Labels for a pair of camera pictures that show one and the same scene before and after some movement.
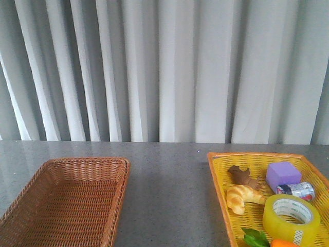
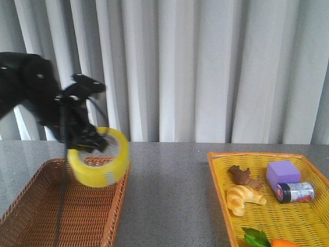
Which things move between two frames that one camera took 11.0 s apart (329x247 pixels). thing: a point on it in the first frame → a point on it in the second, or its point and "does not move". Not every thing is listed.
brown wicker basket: (67, 202) does not move
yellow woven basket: (253, 216) does not move
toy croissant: (237, 196) does not move
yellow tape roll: (290, 217) → (97, 177)
